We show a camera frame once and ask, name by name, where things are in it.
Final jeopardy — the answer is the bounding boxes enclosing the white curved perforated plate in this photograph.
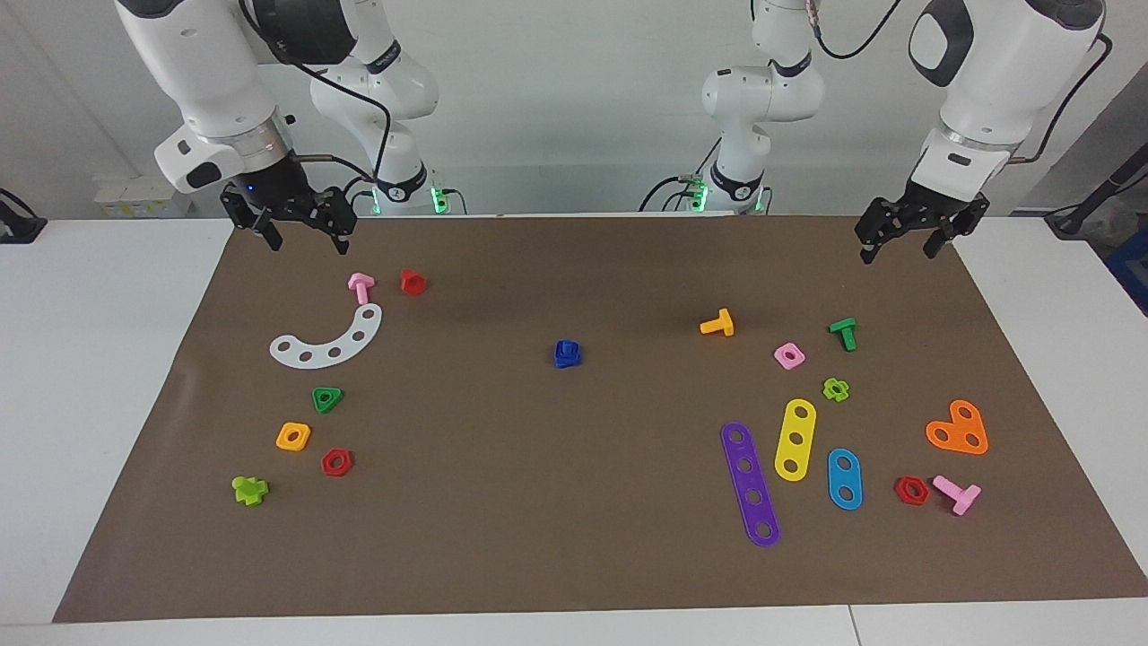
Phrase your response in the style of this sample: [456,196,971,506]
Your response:
[269,303,384,370]

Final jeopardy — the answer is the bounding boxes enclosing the white cardboard boxes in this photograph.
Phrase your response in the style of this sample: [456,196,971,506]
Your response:
[94,175,194,219]

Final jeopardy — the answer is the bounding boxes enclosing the black stand pole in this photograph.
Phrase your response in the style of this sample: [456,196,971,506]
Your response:
[1045,148,1148,236]

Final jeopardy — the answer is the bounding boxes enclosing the orange three-hole angle plate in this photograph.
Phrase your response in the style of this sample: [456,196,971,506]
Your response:
[925,399,989,456]

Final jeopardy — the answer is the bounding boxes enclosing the yellow three-hole plate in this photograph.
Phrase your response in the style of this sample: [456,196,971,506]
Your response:
[774,398,818,483]

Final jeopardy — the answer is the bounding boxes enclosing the blue plastic crate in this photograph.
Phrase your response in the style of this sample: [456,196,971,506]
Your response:
[1108,231,1148,317]

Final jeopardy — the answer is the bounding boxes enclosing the blue two-hole plate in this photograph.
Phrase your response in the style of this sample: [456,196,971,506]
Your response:
[827,448,864,511]

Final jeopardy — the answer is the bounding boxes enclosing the black table clamp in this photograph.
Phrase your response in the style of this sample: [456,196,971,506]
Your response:
[0,188,48,245]

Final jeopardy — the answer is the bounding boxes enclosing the purple four-hole plate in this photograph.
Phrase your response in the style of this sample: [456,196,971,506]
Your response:
[720,422,781,548]

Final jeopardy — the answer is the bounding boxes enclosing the brown table mat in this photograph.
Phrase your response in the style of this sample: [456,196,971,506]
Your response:
[52,215,1148,623]

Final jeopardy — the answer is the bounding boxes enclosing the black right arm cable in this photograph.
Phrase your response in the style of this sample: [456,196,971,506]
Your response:
[235,0,394,194]

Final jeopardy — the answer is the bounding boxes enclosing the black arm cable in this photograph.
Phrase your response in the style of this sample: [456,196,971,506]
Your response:
[807,0,1115,167]
[235,0,394,194]

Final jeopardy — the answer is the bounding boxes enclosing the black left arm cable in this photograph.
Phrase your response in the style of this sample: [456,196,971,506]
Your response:
[807,0,1115,167]

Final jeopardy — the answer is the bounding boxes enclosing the black base cable bundle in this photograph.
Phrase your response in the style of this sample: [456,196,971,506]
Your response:
[639,173,718,214]

